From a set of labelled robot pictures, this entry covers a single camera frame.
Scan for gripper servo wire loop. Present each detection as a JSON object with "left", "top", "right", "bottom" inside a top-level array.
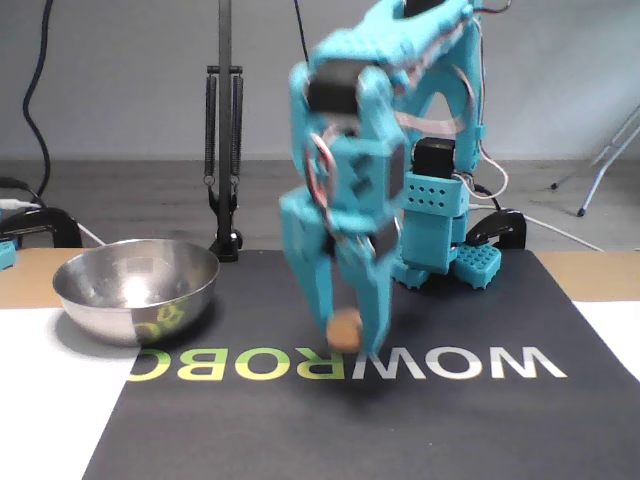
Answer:
[{"left": 305, "top": 132, "right": 339, "bottom": 224}]

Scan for white metal stand legs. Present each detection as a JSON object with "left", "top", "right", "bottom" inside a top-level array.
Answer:
[{"left": 549, "top": 102, "right": 640, "bottom": 217}]

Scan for black mat with WOWROBO print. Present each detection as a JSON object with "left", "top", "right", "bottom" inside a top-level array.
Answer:
[{"left": 82, "top": 248, "right": 640, "bottom": 480}]

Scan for small wooden ball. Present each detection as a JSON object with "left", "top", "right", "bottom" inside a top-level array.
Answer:
[{"left": 326, "top": 308, "right": 363, "bottom": 350}]

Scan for upper arm servo wire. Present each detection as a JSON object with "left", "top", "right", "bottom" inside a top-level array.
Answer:
[{"left": 469, "top": 9, "right": 509, "bottom": 199}]

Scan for white cable with plug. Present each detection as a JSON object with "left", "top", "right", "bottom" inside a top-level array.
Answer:
[{"left": 0, "top": 198, "right": 107, "bottom": 247}]

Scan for metal bowl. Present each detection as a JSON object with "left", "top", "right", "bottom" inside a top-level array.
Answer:
[{"left": 52, "top": 238, "right": 221, "bottom": 349}]

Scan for white power cable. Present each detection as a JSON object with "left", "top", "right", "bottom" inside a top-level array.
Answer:
[{"left": 524, "top": 215, "right": 604, "bottom": 251}]

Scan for black table clamp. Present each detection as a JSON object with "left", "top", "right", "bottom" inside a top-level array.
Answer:
[
  {"left": 467, "top": 209, "right": 528, "bottom": 250},
  {"left": 0, "top": 207, "right": 85, "bottom": 250}
]

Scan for teal leader arm base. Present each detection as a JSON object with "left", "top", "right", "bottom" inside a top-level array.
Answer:
[{"left": 0, "top": 238, "right": 19, "bottom": 272}]

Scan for black looped cable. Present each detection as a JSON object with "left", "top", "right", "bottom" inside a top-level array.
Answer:
[{"left": 0, "top": 176, "right": 49, "bottom": 209}]

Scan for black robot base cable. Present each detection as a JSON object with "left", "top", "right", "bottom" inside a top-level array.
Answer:
[{"left": 472, "top": 183, "right": 501, "bottom": 211}]

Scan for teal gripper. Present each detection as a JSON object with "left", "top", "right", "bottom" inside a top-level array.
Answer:
[{"left": 279, "top": 189, "right": 402, "bottom": 355}]

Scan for black camera stand with springs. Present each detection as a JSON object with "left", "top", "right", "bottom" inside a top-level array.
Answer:
[{"left": 203, "top": 0, "right": 246, "bottom": 264}]

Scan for long black hanging cable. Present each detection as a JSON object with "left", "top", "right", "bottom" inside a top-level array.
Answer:
[{"left": 22, "top": 0, "right": 54, "bottom": 206}]

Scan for forearm servo wire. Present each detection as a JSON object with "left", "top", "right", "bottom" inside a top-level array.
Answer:
[{"left": 394, "top": 59, "right": 479, "bottom": 136}]

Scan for thin black hanging cable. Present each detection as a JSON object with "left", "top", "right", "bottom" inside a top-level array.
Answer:
[{"left": 292, "top": 0, "right": 310, "bottom": 66}]

